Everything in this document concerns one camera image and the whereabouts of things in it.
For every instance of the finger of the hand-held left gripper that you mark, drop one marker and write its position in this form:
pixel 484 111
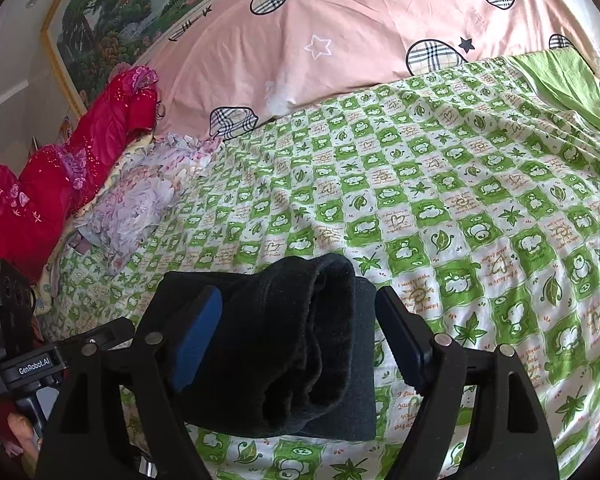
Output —
pixel 112 335

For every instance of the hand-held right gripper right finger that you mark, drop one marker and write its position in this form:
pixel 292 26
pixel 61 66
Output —
pixel 405 340

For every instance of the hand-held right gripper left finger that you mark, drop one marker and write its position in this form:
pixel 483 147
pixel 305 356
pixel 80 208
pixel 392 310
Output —
pixel 200 340

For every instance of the dark navy pants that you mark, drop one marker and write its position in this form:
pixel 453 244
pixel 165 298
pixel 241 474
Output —
pixel 300 350

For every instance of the person's left hand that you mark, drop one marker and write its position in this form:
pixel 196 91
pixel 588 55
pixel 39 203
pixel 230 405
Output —
pixel 24 435

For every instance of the pale floral ruffled cloth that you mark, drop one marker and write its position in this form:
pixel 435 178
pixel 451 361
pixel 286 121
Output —
pixel 135 205

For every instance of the green checkered bed sheet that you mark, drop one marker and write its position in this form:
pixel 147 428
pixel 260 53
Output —
pixel 430 210

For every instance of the red floral blanket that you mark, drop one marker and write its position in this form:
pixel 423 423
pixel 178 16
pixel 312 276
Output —
pixel 80 160

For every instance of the pink heart print quilt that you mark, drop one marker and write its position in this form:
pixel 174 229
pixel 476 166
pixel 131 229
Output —
pixel 355 50

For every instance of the plain green cloth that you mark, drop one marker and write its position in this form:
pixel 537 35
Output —
pixel 575 90

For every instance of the framed landscape wall painting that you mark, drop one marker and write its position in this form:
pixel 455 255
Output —
pixel 130 10

